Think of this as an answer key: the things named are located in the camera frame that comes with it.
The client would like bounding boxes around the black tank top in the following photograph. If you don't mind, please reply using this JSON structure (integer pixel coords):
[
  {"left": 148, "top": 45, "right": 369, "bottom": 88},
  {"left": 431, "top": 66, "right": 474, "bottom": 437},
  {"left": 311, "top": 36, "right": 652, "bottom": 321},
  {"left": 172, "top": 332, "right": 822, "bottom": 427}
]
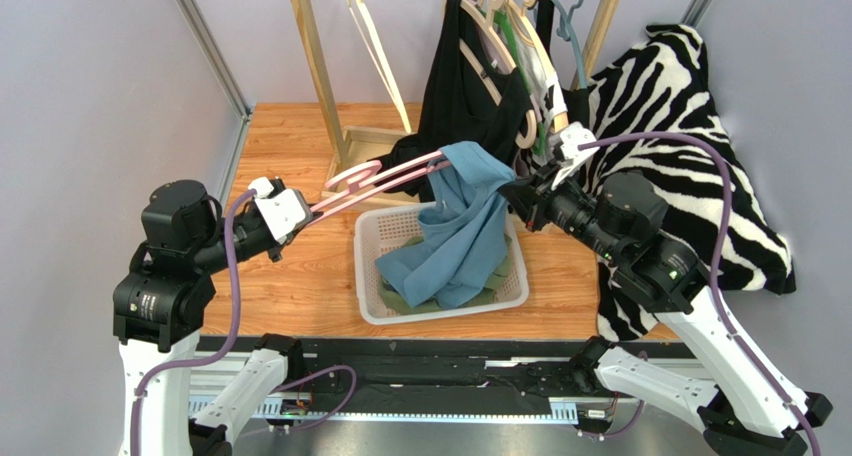
[{"left": 377, "top": 0, "right": 533, "bottom": 170}]

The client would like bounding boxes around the zebra print blanket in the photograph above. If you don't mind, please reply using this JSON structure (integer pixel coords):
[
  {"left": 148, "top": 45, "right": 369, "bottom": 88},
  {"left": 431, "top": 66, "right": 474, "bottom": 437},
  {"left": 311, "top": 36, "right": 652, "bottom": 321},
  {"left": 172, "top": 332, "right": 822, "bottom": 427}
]
[{"left": 565, "top": 23, "right": 797, "bottom": 343}]

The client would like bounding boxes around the blue tank top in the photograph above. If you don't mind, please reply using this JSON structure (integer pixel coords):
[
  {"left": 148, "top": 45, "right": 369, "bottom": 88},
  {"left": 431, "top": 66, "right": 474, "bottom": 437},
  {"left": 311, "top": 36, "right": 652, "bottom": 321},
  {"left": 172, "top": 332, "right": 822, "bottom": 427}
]
[{"left": 376, "top": 141, "right": 515, "bottom": 306}]

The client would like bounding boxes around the cream hanger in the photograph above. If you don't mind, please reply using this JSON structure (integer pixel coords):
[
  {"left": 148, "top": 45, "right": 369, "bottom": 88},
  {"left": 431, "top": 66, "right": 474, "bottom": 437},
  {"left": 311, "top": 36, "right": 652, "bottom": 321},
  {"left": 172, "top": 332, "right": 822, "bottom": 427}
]
[{"left": 345, "top": 0, "right": 412, "bottom": 133}]

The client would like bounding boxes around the beige wooden hanger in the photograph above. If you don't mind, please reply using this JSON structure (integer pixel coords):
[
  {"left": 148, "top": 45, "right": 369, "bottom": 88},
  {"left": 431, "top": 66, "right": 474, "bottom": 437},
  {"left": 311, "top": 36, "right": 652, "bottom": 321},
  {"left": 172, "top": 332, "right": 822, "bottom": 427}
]
[{"left": 459, "top": 0, "right": 569, "bottom": 156}]

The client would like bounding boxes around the green hanger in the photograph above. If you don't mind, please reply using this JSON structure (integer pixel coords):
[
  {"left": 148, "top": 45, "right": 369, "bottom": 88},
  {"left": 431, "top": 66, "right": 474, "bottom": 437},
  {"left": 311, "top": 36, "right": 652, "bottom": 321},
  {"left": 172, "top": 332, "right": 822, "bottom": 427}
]
[{"left": 494, "top": 12, "right": 550, "bottom": 156}]

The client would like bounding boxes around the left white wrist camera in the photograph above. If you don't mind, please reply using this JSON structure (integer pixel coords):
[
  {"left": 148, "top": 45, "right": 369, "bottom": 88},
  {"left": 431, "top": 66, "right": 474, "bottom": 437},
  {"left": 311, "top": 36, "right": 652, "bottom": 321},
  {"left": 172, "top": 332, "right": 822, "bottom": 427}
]
[{"left": 248, "top": 177, "right": 314, "bottom": 224}]

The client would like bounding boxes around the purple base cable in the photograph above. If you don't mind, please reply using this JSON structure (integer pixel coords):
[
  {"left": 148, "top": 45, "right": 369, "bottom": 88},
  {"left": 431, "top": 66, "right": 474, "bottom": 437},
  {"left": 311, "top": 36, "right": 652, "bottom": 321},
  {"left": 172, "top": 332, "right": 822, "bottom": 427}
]
[{"left": 269, "top": 365, "right": 359, "bottom": 432}]

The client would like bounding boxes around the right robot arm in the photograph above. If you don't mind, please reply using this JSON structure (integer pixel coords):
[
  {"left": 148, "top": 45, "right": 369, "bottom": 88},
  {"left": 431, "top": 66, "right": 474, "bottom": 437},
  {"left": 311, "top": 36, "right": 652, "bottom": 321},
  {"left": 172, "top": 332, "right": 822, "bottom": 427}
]
[{"left": 500, "top": 165, "right": 833, "bottom": 455}]

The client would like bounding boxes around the striped tank top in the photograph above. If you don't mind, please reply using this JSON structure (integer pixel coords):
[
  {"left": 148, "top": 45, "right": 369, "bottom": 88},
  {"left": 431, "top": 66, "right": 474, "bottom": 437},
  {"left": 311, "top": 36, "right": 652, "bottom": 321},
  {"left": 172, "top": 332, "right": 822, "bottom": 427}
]
[{"left": 506, "top": 0, "right": 569, "bottom": 174}]

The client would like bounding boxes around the pink hanger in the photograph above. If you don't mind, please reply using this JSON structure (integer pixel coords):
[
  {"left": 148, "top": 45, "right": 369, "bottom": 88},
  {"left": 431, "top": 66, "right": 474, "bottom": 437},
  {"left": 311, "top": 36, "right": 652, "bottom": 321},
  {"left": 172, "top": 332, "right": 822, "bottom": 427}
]
[{"left": 309, "top": 150, "right": 452, "bottom": 226}]

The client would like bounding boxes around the white plastic basket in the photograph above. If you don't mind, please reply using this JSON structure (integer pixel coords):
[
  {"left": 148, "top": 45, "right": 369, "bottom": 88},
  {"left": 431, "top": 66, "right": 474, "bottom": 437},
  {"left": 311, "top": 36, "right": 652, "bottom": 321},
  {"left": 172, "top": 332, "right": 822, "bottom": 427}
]
[{"left": 354, "top": 200, "right": 529, "bottom": 325}]

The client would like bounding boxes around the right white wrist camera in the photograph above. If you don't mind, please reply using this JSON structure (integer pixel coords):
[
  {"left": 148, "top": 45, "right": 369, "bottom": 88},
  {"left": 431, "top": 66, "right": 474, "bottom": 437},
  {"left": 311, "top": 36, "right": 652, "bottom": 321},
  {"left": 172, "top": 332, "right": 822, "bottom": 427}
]
[{"left": 548, "top": 122, "right": 597, "bottom": 190}]

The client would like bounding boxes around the grey blue hanger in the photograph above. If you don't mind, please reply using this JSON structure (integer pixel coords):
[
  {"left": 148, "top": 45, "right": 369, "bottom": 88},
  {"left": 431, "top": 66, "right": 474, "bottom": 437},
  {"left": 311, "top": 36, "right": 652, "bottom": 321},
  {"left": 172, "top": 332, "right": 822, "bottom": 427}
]
[{"left": 550, "top": 0, "right": 588, "bottom": 89}]

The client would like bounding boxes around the green tank top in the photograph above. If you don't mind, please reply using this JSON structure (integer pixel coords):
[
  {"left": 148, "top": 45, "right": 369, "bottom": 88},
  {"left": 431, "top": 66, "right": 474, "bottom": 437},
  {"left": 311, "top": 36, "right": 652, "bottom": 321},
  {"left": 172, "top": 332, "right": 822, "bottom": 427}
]
[{"left": 377, "top": 235, "right": 513, "bottom": 315}]

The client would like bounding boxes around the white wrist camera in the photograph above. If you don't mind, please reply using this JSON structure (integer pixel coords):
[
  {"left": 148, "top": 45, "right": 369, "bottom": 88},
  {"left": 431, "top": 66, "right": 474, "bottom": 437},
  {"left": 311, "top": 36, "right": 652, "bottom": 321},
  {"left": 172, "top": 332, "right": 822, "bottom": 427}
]
[
  {"left": 248, "top": 177, "right": 314, "bottom": 224},
  {"left": 548, "top": 122, "right": 597, "bottom": 190}
]

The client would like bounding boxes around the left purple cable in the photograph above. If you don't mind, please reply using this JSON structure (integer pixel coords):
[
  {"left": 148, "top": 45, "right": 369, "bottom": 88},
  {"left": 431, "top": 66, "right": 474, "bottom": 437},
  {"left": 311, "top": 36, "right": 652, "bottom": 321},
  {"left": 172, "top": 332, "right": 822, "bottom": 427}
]
[{"left": 129, "top": 187, "right": 261, "bottom": 456}]

